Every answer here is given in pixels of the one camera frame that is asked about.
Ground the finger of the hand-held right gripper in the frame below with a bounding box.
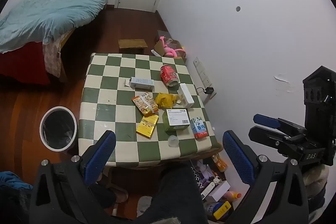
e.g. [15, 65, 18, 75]
[248, 126, 302, 153]
[253, 114, 306, 135]

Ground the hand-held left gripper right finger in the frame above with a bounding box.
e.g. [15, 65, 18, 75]
[223, 130, 310, 224]

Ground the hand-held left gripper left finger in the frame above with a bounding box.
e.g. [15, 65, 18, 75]
[29, 130, 117, 224]

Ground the small blue milk carton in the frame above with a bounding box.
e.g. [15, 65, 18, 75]
[189, 117, 208, 140]

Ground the white round trash bin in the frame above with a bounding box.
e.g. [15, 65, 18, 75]
[39, 106, 78, 152]

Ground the yellow packet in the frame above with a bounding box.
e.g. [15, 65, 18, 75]
[136, 114, 160, 139]

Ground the orange snack packet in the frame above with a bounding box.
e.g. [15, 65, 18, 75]
[131, 92, 160, 116]

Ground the green parcel with white label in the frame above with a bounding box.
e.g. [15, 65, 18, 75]
[162, 108, 191, 135]

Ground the blue and white carton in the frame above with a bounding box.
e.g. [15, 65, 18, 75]
[129, 77, 154, 90]

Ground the yellow citrus peel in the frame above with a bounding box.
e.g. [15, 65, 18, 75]
[155, 92, 181, 109]

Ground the red soda can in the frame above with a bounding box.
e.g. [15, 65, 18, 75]
[160, 64, 180, 87]

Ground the person's right forearm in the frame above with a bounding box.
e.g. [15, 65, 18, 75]
[302, 165, 330, 214]

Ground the flat white box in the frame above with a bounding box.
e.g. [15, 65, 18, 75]
[201, 180, 231, 202]

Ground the orange capped bottle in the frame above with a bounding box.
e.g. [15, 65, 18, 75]
[222, 192, 242, 203]

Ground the white power strip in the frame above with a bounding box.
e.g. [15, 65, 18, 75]
[201, 182, 216, 197]

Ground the black box with white lettering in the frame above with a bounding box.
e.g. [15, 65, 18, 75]
[189, 161, 218, 193]

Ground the yellow and blue object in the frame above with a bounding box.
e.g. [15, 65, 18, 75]
[207, 200, 233, 222]

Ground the green checkered tablecloth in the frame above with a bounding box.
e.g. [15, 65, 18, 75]
[78, 53, 222, 168]

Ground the person's leg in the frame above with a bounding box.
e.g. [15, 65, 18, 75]
[136, 164, 208, 224]

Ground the blue cloth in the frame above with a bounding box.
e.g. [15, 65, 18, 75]
[0, 171, 33, 190]

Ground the patterned cloth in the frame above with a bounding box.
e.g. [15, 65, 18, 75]
[43, 35, 63, 77]

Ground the pink plush toy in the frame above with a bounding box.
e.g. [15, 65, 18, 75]
[159, 35, 185, 58]

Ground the wooden stool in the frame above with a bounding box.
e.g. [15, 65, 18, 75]
[118, 39, 148, 52]

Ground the cardboard box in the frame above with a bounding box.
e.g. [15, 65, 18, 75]
[151, 30, 187, 62]

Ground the red bed sheet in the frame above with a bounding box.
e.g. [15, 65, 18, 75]
[0, 40, 51, 85]

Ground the light blue duvet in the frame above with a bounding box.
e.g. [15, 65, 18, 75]
[0, 0, 114, 54]

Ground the white wall socket row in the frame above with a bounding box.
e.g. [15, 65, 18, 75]
[193, 57, 217, 98]

